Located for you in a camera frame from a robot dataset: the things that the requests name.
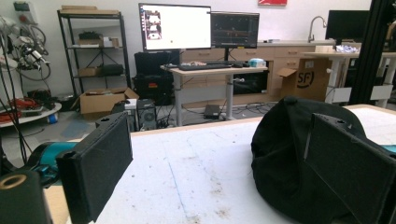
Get open cardboard box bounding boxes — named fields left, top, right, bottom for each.
left=78, top=87, right=140, bottom=116

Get black computer tower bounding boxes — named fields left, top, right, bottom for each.
left=135, top=98, right=158, bottom=131

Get chrome faucet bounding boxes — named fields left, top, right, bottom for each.
left=307, top=15, right=327, bottom=44

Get red cable bundle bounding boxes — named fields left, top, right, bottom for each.
left=0, top=97, right=41, bottom=123

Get red wall sign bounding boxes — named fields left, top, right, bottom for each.
left=257, top=0, right=288, bottom=7

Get pale blue tissue pack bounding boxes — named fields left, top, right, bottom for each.
left=247, top=58, right=267, bottom=68

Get flat cardboard sheets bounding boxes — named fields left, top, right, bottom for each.
left=60, top=5, right=120, bottom=16

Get white-legged wooden desk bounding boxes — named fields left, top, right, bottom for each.
left=302, top=49, right=396, bottom=108

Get wooden standing desk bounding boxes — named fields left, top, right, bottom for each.
left=160, top=63, right=269, bottom=127

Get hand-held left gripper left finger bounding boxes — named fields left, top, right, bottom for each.
left=55, top=111, right=134, bottom=224

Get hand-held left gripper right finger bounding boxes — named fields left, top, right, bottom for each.
left=304, top=113, right=396, bottom=224

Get large monitor with white screen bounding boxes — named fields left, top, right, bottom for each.
left=138, top=3, right=213, bottom=52

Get teal cylindrical device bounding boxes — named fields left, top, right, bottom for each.
left=27, top=141, right=82, bottom=188

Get monitor with dark screen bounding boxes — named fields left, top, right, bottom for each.
left=210, top=11, right=261, bottom=49

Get black power adapter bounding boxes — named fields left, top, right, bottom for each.
left=204, top=104, right=222, bottom=119

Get tall printed cardboard box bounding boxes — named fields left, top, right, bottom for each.
left=276, top=57, right=332, bottom=102

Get black switched-off monitor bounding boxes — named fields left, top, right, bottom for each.
left=325, top=9, right=372, bottom=43

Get black hard case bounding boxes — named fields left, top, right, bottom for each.
left=133, top=74, right=175, bottom=106
left=134, top=49, right=181, bottom=76

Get round white table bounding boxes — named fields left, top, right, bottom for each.
left=0, top=102, right=63, bottom=129

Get black keyboard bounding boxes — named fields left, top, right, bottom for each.
left=178, top=63, right=233, bottom=72

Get black bag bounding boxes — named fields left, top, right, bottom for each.
left=101, top=63, right=125, bottom=77

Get black metal shelf rack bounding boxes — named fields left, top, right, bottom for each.
left=56, top=8, right=133, bottom=97

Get black metal frame post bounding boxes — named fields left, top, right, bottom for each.
left=348, top=0, right=393, bottom=105

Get black hanging cables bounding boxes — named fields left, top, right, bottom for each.
left=0, top=34, right=34, bottom=157

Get black baseball cap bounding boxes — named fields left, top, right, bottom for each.
left=250, top=95, right=396, bottom=224

